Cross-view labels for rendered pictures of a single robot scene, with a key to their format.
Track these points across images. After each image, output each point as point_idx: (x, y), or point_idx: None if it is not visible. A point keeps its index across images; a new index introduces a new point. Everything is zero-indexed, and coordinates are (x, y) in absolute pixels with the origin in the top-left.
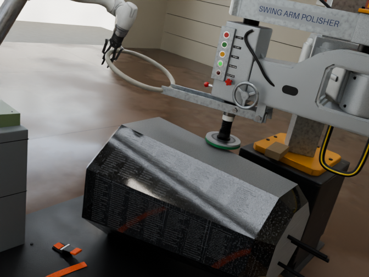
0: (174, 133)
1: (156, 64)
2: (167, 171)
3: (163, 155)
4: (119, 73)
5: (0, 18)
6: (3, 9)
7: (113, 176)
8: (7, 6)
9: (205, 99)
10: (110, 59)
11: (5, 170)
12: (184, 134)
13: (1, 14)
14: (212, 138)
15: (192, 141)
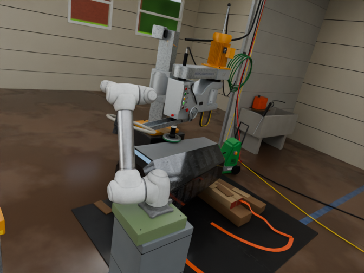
0: (160, 148)
1: (115, 116)
2: (189, 163)
3: (182, 158)
4: (150, 131)
5: (133, 137)
6: (132, 128)
7: (177, 184)
8: (132, 124)
9: (170, 122)
10: None
11: None
12: (161, 145)
13: (132, 132)
14: (174, 139)
15: (170, 145)
